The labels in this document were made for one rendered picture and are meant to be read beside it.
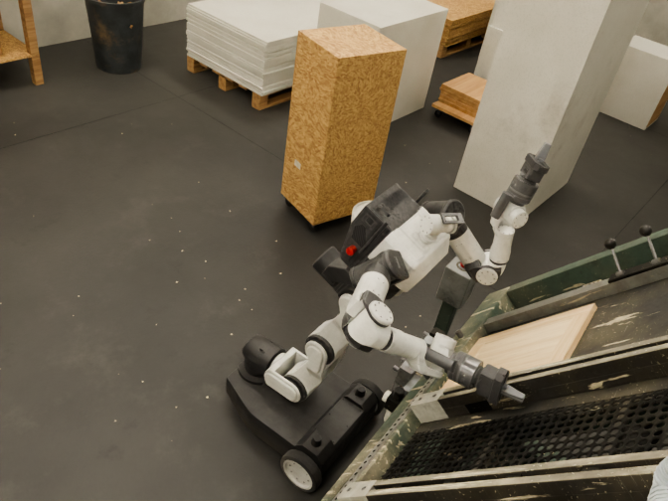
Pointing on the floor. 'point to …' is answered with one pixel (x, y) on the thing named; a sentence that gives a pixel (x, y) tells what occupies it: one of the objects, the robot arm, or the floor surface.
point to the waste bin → (116, 34)
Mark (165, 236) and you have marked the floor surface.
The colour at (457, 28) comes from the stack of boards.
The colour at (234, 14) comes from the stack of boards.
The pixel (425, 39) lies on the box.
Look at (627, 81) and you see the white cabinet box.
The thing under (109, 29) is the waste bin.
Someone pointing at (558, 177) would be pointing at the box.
